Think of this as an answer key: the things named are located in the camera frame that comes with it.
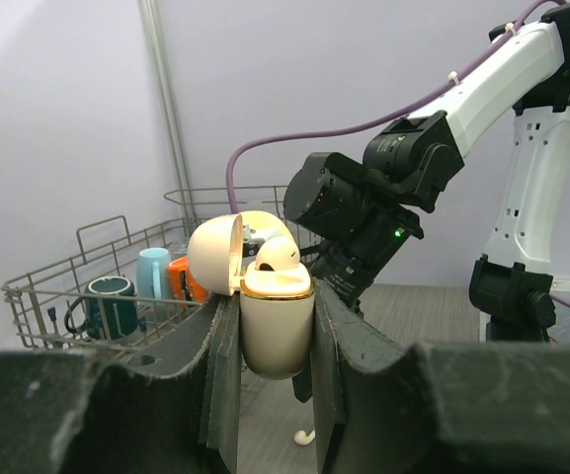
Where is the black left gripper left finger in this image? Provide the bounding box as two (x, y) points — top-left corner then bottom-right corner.
(0, 295), (240, 473)

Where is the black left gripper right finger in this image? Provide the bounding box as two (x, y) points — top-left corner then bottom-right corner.
(311, 283), (570, 473)

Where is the pinkish white earbud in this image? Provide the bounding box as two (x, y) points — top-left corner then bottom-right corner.
(293, 430), (316, 446)

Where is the beige charging case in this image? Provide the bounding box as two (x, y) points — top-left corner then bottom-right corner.
(187, 211), (315, 380)

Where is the beige earbud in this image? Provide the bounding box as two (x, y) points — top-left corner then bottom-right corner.
(255, 236), (300, 271)

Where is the dark green mug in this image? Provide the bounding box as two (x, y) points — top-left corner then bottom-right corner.
(64, 276), (139, 341)

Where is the orange mug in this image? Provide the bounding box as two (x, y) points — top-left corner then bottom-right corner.
(167, 256), (208, 303)

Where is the light blue mug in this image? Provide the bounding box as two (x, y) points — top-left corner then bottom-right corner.
(135, 247), (173, 308)

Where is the grey wire dish rack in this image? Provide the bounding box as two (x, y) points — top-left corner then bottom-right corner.
(0, 185), (325, 356)

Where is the aluminium frame rail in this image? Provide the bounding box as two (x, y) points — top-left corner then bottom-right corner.
(138, 0), (197, 224)

